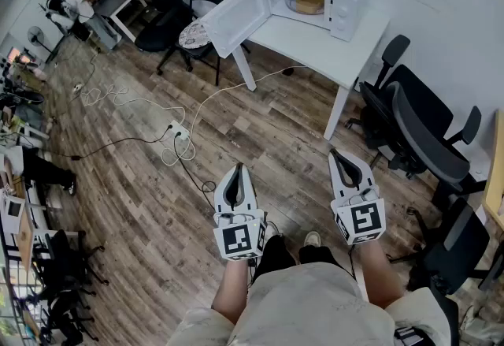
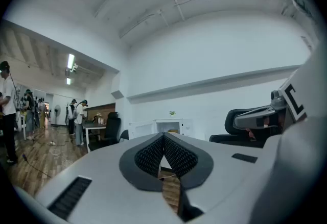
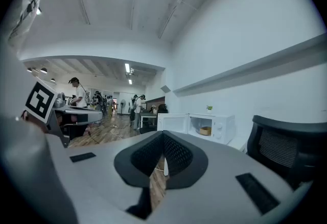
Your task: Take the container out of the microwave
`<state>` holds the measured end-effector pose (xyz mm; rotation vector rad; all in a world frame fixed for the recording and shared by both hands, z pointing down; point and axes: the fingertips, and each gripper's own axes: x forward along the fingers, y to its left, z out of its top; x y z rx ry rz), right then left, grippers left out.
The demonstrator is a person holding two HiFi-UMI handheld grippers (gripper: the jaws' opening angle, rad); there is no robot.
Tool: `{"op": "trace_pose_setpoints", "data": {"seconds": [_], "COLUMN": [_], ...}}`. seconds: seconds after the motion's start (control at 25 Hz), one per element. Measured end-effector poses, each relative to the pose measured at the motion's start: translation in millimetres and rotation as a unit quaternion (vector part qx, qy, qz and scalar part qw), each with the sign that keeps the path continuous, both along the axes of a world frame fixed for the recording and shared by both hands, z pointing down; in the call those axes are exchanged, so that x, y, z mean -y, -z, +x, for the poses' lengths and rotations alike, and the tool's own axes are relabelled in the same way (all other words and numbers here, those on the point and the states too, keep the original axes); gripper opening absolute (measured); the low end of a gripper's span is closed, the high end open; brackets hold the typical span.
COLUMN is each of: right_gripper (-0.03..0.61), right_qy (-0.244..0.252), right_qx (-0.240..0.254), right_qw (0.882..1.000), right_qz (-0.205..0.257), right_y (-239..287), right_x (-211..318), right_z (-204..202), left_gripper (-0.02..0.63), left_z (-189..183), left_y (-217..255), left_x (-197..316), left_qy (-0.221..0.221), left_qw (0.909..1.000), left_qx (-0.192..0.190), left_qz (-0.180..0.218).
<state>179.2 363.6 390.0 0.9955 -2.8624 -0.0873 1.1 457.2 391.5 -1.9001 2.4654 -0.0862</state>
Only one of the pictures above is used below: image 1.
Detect black office chair with armrests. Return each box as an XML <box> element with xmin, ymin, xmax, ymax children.
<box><xmin>344</xmin><ymin>34</ymin><xmax>483</xmax><ymax>180</ymax></box>

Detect white power strip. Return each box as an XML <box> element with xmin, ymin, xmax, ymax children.
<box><xmin>166</xmin><ymin>120</ymin><xmax>191</xmax><ymax>141</ymax></box>

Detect black standing fan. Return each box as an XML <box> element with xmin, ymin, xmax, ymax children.
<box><xmin>26</xmin><ymin>25</ymin><xmax>57</xmax><ymax>62</ymax></box>

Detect thin black cable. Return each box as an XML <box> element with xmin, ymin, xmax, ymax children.
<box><xmin>46</xmin><ymin>125</ymin><xmax>175</xmax><ymax>161</ymax></box>

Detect black rolling chair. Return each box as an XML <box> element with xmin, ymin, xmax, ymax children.
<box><xmin>32</xmin><ymin>229</ymin><xmax>110</xmax><ymax>342</ymax></box>

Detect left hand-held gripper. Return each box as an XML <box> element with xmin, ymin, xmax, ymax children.
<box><xmin>213</xmin><ymin>163</ymin><xmax>269</xmax><ymax>262</ymax></box>

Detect person's black trousers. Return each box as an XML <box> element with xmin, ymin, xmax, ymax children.
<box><xmin>251</xmin><ymin>236</ymin><xmax>355</xmax><ymax>283</ymax></box>

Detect white microwave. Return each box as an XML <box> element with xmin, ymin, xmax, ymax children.
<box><xmin>199</xmin><ymin>0</ymin><xmax>370</xmax><ymax>60</ymax></box>

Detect black strap with buckle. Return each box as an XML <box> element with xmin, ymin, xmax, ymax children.
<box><xmin>393</xmin><ymin>326</ymin><xmax>435</xmax><ymax>346</ymax></box>

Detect grey-backed office chair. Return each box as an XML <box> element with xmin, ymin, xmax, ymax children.
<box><xmin>387</xmin><ymin>82</ymin><xmax>490</xmax><ymax>214</ymax></box>

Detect floral patterned seat cushion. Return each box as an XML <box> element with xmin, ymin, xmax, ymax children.
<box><xmin>178</xmin><ymin>19</ymin><xmax>210</xmax><ymax>50</ymax></box>

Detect yellow wooden board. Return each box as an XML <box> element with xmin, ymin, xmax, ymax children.
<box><xmin>481</xmin><ymin>109</ymin><xmax>504</xmax><ymax>232</ymax></box>

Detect coiled white cable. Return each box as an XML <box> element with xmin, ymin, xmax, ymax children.
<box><xmin>80</xmin><ymin>84</ymin><xmax>187</xmax><ymax>123</ymax></box>

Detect person's right forearm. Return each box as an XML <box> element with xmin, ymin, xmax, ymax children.
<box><xmin>356</xmin><ymin>240</ymin><xmax>406</xmax><ymax>310</ymax></box>

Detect white table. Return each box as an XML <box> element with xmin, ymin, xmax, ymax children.
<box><xmin>231</xmin><ymin>7</ymin><xmax>391</xmax><ymax>141</ymax></box>

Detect black swivel chair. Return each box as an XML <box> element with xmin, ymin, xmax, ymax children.
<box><xmin>387</xmin><ymin>197</ymin><xmax>504</xmax><ymax>298</ymax></box>

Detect person's white left shoe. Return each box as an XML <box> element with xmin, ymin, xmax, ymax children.
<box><xmin>264</xmin><ymin>220</ymin><xmax>284</xmax><ymax>243</ymax></box>

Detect yellow food container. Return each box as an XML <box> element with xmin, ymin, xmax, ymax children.
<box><xmin>295</xmin><ymin>0</ymin><xmax>326</xmax><ymax>16</ymax></box>

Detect white looped cord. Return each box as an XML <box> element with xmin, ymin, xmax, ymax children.
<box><xmin>161</xmin><ymin>65</ymin><xmax>308</xmax><ymax>168</ymax></box>

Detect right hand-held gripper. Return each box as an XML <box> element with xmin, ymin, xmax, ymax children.
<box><xmin>328</xmin><ymin>147</ymin><xmax>386</xmax><ymax>246</ymax></box>

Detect person's cream printed shirt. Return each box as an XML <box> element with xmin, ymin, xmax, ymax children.
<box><xmin>167</xmin><ymin>261</ymin><xmax>454</xmax><ymax>346</ymax></box>

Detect person's left forearm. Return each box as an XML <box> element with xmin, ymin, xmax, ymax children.
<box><xmin>211</xmin><ymin>257</ymin><xmax>252</xmax><ymax>326</ymax></box>

